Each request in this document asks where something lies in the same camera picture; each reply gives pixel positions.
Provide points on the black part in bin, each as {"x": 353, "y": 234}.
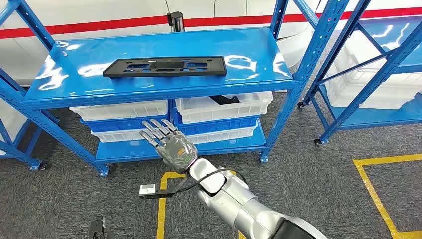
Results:
{"x": 224, "y": 99}

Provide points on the black topped chrome stanchion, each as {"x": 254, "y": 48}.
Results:
{"x": 176, "y": 21}

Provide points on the blue plastic bin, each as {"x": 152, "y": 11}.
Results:
{"x": 214, "y": 127}
{"x": 115, "y": 126}

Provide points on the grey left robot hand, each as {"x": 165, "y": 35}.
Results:
{"x": 97, "y": 229}

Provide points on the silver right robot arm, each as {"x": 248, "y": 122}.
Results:
{"x": 250, "y": 211}

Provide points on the long black plastic car part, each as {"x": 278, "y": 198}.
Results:
{"x": 165, "y": 74}

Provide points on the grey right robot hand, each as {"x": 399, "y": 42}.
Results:
{"x": 174, "y": 151}

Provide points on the white car with red stripe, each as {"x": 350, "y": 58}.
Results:
{"x": 99, "y": 13}

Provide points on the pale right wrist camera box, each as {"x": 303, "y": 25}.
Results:
{"x": 147, "y": 189}

